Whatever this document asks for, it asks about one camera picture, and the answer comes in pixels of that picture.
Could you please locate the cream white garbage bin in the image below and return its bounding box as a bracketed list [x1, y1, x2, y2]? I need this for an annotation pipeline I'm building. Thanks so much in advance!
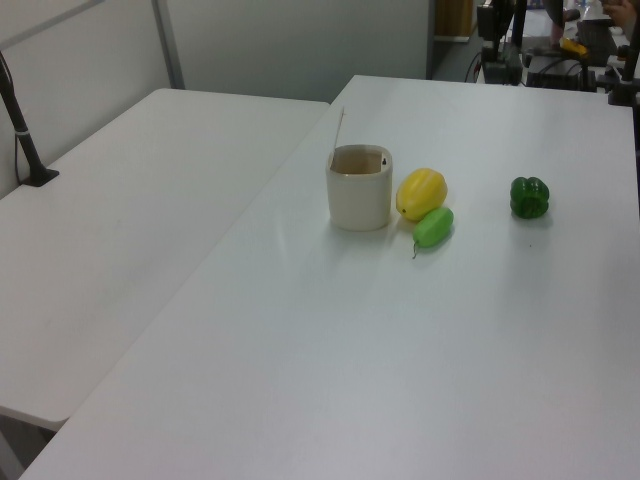
[325, 143, 395, 232]

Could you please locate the light green toy cucumber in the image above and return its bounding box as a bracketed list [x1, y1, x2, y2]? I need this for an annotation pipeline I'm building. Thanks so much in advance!
[411, 206, 456, 260]

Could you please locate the white side table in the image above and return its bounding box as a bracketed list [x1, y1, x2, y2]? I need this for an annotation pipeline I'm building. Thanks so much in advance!
[0, 88, 331, 431]

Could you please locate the dark green toy bell pepper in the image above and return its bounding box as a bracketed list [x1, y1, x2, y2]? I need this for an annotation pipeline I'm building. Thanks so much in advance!
[509, 175, 551, 220]

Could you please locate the black tripod equipment stand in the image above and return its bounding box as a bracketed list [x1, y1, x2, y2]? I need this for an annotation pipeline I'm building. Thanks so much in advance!
[475, 0, 529, 87]

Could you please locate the wooden cabinet panel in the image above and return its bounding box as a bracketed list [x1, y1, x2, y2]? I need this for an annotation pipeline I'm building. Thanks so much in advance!
[433, 0, 474, 40]

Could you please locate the black equipment box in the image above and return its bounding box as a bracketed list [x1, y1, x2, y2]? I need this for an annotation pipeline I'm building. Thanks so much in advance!
[523, 49, 597, 92]

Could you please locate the yellow handheld tool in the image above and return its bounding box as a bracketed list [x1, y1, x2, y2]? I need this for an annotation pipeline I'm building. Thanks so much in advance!
[558, 36, 590, 60]

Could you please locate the black pole stand with base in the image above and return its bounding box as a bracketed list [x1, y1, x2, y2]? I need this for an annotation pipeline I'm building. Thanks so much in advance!
[0, 51, 60, 188]

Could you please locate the black clamp stand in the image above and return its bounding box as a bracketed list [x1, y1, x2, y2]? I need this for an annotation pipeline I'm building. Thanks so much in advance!
[606, 43, 640, 107]

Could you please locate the background person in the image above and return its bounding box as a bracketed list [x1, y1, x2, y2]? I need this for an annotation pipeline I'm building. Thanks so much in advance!
[601, 0, 640, 27]

